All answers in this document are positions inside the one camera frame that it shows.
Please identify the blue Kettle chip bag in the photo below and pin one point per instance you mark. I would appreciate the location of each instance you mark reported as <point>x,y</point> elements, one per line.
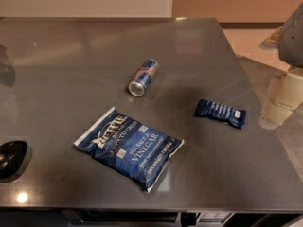
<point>131,148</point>

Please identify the grey and cream robot arm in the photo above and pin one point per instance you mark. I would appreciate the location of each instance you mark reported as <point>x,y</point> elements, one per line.
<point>285,92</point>

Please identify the blue silver energy drink can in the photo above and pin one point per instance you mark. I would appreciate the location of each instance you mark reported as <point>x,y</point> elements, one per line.
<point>143,77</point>

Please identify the dark blue snack bar wrapper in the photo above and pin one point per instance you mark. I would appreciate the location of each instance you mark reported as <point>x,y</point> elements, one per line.
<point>221,112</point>

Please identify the black appliance under table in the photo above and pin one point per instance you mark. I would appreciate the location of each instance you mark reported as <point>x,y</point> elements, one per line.
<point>147,218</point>

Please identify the black computer mouse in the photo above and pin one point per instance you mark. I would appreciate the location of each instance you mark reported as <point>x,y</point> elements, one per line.
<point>12,154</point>

